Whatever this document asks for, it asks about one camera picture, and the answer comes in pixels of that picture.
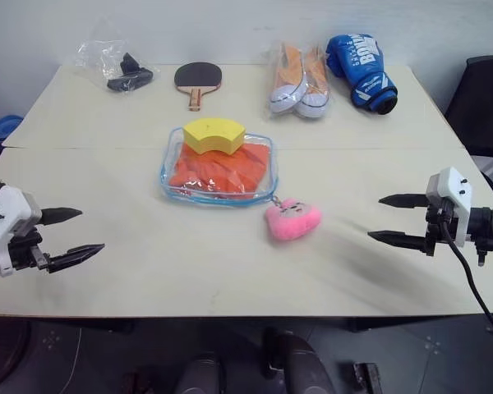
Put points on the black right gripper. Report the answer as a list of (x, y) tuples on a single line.
[(435, 226)]

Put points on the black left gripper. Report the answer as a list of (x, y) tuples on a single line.
[(24, 252)]

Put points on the clear pouch with orange cloth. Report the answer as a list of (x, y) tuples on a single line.
[(173, 141)]

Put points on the orange cloth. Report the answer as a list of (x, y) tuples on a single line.
[(213, 174)]

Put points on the crumpled clear plastic bag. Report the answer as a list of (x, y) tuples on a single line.
[(94, 53)]

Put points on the clear shoe plastic bag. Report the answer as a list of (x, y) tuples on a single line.
[(271, 53)]

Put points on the blue plastic basin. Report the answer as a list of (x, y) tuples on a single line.
[(2, 129)]

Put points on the black chair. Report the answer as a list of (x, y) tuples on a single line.
[(485, 102)]

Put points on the orange white sneaker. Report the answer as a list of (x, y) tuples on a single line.
[(315, 90), (285, 86)]

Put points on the blue boxing glove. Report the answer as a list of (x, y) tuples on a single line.
[(361, 70)]

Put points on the yellow curved foam block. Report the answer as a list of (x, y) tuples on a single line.
[(213, 131)]

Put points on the dark rounded shape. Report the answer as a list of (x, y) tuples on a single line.
[(291, 361)]

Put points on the black table tennis paddle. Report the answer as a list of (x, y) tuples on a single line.
[(197, 76)]

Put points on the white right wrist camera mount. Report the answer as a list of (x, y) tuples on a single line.
[(454, 195)]

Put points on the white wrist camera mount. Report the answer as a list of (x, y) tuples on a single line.
[(2, 219), (454, 195)]

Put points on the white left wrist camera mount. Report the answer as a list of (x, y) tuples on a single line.
[(2, 219)]

